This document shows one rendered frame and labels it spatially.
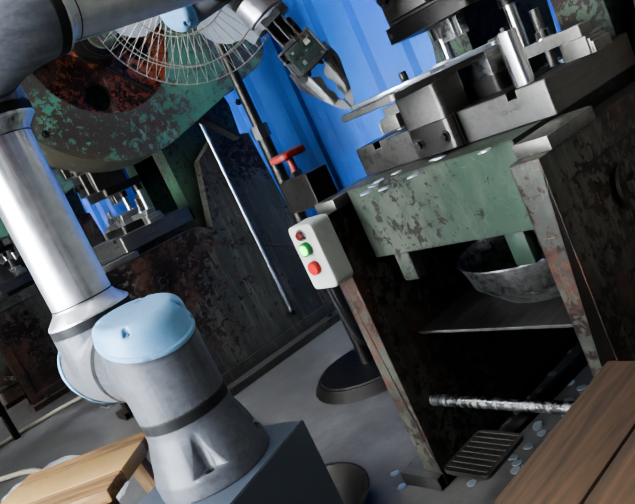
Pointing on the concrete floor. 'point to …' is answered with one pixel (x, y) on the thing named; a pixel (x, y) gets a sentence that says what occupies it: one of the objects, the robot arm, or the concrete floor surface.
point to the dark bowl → (350, 481)
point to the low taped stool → (89, 476)
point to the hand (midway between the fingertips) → (347, 102)
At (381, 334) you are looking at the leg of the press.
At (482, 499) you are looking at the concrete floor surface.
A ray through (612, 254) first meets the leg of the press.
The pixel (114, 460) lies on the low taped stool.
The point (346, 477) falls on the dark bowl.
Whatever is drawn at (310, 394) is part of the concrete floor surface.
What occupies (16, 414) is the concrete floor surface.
